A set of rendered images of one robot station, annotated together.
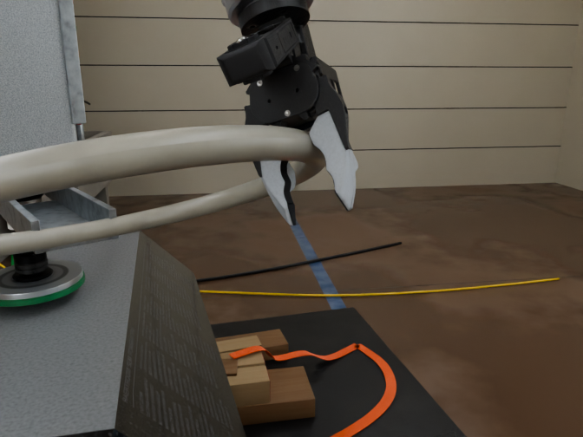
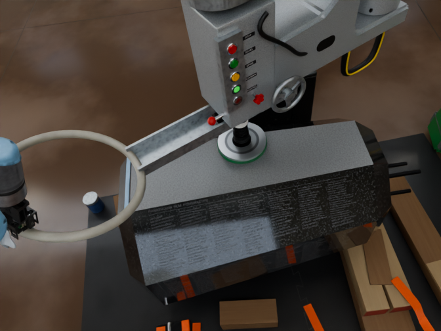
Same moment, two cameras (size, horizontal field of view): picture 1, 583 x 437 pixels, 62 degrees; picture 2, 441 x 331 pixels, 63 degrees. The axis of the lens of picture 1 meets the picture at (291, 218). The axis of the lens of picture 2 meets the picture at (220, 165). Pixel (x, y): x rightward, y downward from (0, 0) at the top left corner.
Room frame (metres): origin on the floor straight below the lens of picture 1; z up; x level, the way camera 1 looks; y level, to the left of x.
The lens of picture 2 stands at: (1.21, -0.38, 2.13)
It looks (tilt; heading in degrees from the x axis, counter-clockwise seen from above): 55 degrees down; 105
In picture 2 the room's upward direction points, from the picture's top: 12 degrees counter-clockwise
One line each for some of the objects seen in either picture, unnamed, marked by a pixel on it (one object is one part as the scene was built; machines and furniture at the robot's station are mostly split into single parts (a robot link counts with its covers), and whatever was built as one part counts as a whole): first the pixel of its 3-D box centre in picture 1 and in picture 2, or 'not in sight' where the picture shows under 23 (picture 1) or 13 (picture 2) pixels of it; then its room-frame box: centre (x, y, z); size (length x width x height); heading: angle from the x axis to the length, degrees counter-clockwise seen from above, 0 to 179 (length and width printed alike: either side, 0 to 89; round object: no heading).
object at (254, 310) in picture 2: not in sight; (248, 314); (1.08, 0.06, 0.07); 0.30 x 0.12 x 0.12; 7
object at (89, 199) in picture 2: not in sight; (93, 202); (-0.01, 0.69, 0.08); 0.10 x 0.10 x 0.13
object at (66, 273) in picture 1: (33, 277); (241, 140); (1.06, 0.60, 0.88); 0.21 x 0.21 x 0.01
